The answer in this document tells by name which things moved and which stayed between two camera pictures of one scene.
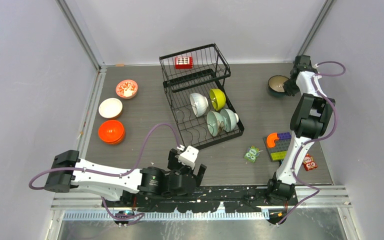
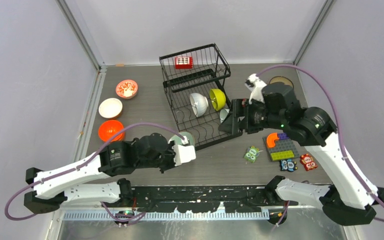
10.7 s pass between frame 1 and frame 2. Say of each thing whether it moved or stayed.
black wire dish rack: stayed
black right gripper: moved
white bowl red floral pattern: stayed
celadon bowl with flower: moved
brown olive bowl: stayed
